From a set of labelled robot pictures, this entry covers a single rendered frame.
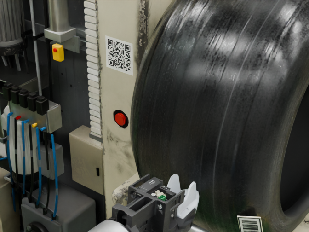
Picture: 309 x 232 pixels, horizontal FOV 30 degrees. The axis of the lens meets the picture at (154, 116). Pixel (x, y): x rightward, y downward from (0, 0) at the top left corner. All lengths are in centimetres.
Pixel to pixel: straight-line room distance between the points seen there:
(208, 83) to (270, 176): 19
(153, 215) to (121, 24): 49
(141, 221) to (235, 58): 30
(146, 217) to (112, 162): 57
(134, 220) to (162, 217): 6
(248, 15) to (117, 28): 36
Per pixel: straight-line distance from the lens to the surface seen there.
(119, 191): 129
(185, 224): 92
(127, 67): 125
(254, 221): 101
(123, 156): 138
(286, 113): 94
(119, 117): 132
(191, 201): 96
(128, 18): 121
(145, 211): 85
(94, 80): 136
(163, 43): 100
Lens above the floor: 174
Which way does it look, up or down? 30 degrees down
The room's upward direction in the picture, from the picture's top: 1 degrees clockwise
